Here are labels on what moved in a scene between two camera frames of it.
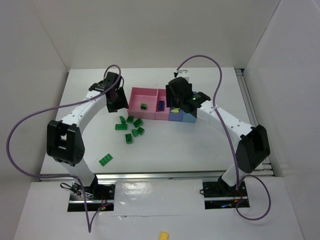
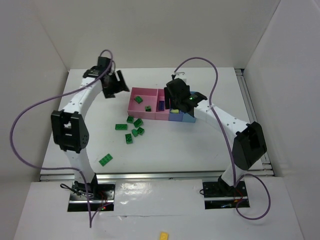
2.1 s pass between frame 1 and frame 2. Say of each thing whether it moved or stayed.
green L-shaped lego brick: moved
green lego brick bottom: stayed
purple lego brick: stayed
